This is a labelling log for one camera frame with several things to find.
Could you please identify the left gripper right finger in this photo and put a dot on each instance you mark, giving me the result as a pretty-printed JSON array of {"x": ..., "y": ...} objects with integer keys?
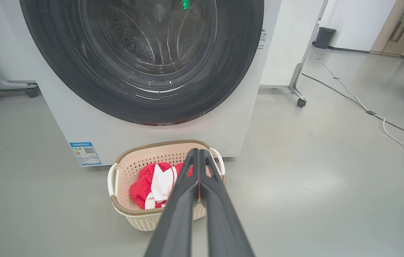
[{"x": 223, "y": 228}]

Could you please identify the round black glass washer door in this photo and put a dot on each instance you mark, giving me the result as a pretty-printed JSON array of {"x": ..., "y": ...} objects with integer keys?
[{"x": 62, "y": 71}]

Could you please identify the perforated steel washer drum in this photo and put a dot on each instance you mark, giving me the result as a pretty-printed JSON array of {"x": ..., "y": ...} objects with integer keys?
[{"x": 134, "y": 43}]

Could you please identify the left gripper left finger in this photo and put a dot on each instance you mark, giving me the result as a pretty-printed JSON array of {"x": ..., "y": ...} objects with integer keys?
[{"x": 177, "y": 221}]

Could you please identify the cream perforated laundry basket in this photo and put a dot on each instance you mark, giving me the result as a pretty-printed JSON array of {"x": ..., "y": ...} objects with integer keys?
[{"x": 130, "y": 214}]

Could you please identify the round filter cover flap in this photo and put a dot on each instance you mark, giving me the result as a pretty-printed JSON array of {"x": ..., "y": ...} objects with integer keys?
[{"x": 220, "y": 142}]

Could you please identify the grey floor tape strip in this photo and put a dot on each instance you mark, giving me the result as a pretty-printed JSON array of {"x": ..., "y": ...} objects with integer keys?
[{"x": 370, "y": 112}]

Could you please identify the dark waste bin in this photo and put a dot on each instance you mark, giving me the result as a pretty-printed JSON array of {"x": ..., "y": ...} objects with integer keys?
[{"x": 324, "y": 37}]

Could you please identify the blue energy label sticker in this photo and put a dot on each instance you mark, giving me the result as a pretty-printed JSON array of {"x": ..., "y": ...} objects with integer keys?
[{"x": 85, "y": 154}]

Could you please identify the printed text notice label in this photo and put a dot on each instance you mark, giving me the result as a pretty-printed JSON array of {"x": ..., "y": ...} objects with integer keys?
[{"x": 263, "y": 39}]

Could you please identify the red white sports garment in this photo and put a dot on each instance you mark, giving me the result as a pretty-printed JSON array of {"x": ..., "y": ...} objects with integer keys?
[{"x": 141, "y": 189}]

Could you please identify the brown wooden door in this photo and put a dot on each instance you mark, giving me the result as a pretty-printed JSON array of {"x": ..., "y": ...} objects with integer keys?
[{"x": 384, "y": 35}]

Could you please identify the white front-load washing machine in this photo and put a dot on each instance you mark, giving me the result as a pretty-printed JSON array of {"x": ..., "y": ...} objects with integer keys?
[{"x": 80, "y": 132}]

